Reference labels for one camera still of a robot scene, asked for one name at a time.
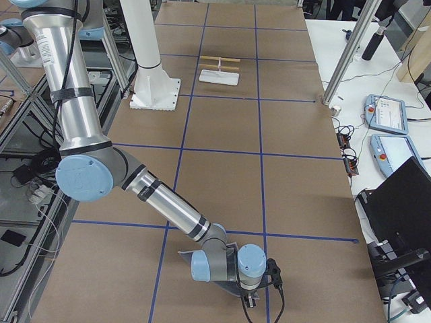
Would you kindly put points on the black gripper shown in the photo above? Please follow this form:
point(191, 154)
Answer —
point(250, 295)

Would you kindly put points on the grey microfibre towel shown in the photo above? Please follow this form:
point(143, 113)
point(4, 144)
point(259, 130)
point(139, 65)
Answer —
point(228, 266)

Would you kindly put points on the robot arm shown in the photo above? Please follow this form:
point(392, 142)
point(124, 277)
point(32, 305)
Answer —
point(91, 166)

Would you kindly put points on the white towel rack wooden bars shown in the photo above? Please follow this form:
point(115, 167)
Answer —
point(219, 70)

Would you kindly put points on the near blue teach pendant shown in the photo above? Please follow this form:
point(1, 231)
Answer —
point(392, 151)

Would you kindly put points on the blue teach pendant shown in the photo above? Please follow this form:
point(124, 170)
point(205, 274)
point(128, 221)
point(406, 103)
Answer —
point(392, 151)
point(386, 114)

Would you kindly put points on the small silver cylinder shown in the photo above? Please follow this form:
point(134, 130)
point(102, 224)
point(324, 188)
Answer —
point(335, 110)

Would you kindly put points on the far blue teach pendant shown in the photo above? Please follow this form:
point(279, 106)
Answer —
point(386, 114)

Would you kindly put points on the black water bottle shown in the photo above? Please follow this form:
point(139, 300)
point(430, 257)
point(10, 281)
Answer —
point(373, 44)

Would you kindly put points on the wooden board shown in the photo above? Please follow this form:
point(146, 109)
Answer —
point(418, 16)

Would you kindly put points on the standing person in black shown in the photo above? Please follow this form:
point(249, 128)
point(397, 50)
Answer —
point(345, 8)

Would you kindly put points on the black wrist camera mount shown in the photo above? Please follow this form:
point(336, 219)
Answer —
point(274, 272)

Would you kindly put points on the black usb hub with cables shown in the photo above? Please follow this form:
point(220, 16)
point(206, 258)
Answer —
point(350, 159)

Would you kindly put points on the white camera mast pedestal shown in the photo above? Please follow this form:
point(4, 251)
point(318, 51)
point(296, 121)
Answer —
point(154, 89)

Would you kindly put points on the aluminium frame post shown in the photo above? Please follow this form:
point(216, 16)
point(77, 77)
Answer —
point(366, 16)

